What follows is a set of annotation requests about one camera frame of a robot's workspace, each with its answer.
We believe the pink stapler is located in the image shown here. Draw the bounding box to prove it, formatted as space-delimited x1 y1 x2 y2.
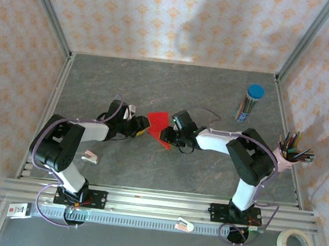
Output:
174 216 195 233
80 149 100 165

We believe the clear pencil tube, blue lid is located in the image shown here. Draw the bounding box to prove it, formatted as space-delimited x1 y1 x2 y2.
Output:
232 82 266 125

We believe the pink cup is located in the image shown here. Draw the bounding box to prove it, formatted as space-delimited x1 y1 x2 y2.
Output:
271 147 296 174

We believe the bunch of coloured pencils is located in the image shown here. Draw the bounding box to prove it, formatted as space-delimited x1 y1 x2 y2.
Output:
277 129 318 165

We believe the white label card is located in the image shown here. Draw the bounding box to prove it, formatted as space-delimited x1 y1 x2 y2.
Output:
6 201 33 221

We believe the aluminium frame rail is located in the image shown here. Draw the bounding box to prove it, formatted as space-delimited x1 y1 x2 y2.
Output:
0 173 322 238

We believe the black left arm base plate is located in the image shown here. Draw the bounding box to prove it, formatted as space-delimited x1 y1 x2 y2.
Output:
53 185 109 211

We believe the aluminium side rail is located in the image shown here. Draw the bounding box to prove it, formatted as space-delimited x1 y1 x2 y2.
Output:
15 48 77 183
260 76 319 210

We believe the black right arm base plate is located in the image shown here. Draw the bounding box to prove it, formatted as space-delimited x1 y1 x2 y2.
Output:
208 202 263 228

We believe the grey slotted cable duct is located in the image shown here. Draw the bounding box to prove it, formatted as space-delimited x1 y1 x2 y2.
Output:
30 204 232 240

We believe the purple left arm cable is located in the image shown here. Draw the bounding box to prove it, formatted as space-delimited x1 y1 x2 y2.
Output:
21 84 125 232

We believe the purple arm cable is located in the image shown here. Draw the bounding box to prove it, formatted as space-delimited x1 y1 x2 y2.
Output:
177 107 290 246
21 84 125 232

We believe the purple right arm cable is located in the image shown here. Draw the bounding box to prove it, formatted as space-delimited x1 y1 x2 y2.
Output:
177 107 290 246

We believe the aluminium frame post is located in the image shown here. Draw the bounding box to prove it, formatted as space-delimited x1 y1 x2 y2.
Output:
14 0 80 60
275 0 329 88

